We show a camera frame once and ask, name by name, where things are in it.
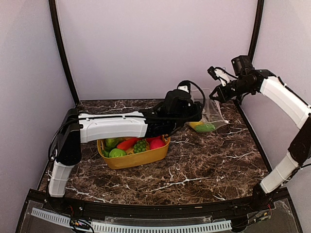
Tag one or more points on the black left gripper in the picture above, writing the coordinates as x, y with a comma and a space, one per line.
198, 106

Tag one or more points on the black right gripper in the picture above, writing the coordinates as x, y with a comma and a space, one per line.
223, 96

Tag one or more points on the yellow lemon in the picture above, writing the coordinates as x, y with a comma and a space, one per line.
195, 124

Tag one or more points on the clear zip top bag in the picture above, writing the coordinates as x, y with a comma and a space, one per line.
212, 112

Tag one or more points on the green bumpy cucumber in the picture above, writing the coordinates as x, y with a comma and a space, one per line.
205, 128

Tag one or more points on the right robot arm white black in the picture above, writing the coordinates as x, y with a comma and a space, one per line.
248, 80

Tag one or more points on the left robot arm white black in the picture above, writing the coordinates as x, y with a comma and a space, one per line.
167, 117

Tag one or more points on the red tomato front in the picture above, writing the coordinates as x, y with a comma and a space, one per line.
156, 143

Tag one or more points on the green grape bunch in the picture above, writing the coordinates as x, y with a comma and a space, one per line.
141, 146

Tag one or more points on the yellow plastic basket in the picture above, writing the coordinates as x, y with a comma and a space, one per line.
135, 159

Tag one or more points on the orange carrot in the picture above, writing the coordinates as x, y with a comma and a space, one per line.
127, 144

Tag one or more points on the green chayote front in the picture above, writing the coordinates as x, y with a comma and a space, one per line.
116, 152

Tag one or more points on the green leafy vegetable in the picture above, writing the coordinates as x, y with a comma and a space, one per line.
106, 152

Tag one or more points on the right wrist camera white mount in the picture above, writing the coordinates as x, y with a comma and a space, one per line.
218, 74

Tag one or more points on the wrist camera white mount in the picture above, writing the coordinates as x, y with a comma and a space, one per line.
184, 86
218, 74

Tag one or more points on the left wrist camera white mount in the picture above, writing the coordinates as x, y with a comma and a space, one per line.
184, 86

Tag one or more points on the right black frame post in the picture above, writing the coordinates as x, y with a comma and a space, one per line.
256, 29

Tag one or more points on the black frame post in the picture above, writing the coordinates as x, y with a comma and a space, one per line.
61, 51
256, 29

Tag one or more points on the white slotted cable duct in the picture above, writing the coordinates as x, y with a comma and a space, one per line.
135, 225

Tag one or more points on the left black frame post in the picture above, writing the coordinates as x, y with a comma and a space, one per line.
61, 51

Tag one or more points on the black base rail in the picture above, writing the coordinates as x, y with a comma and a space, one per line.
99, 210

